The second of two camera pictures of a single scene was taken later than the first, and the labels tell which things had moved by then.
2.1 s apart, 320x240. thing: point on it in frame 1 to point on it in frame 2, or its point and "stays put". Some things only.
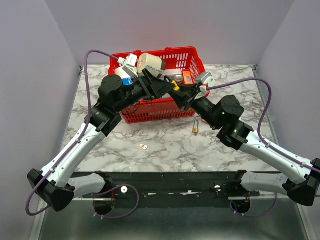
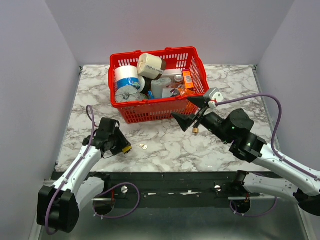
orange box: [188, 79] stays put
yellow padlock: [176, 87] to [126, 150]
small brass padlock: [196, 129] stays put
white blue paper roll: [126, 79] stays put
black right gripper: [186, 97] to [201, 102]
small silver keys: [144, 147] stays put
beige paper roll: [154, 64] stays put
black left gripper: [153, 87] to [123, 141]
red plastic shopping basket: [154, 109] stays put
